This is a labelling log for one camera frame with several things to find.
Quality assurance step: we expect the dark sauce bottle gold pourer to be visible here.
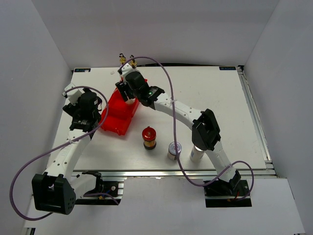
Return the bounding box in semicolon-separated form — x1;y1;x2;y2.
130;55;137;69

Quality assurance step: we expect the clear bottle gold pourer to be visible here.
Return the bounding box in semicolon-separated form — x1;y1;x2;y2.
117;52;127;81

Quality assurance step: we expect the red lid sauce jar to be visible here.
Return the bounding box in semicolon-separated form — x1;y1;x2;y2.
142;126;157;150

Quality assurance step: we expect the short white shaker silver lid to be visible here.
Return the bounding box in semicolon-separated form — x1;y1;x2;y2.
189;145;205;163

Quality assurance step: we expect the tall white powder shaker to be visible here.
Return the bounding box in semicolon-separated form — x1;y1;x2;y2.
125;98;136;105

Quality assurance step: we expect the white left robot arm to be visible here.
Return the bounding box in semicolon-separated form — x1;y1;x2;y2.
32;88;103;215

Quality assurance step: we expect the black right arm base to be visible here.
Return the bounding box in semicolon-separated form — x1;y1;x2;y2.
204;180;252;208

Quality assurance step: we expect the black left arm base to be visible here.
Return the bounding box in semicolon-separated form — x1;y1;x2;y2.
75;178;125;206

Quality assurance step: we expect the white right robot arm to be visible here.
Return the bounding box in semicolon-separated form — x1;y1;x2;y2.
116;69;241;195

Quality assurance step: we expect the red plastic compartment bin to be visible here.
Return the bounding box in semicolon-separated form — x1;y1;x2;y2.
101;88;139;136

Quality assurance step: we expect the blue logo sticker left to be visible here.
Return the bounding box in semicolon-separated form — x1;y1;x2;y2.
74;68;91;72

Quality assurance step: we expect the blue logo sticker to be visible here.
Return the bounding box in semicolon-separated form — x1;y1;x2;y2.
219;66;237;71
74;68;91;72

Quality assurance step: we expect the small red label jar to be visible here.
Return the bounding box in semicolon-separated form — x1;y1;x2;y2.
167;142;182;161

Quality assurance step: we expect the blue logo sticker right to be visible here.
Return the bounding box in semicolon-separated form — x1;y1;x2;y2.
219;66;237;71

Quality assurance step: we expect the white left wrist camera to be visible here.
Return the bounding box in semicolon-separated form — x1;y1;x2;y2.
62;83;83;105

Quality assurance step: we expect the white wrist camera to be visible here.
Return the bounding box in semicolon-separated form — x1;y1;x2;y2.
118;62;138;80
62;83;83;105

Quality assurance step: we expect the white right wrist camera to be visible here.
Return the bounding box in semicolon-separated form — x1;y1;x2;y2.
118;62;138;80

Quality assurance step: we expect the aluminium front rail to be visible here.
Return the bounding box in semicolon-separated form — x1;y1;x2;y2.
73;168;277;178

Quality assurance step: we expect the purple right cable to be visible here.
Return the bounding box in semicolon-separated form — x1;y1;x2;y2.
118;56;255;202

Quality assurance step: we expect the aluminium table rail right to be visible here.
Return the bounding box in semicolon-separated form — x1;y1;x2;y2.
236;65;277;177

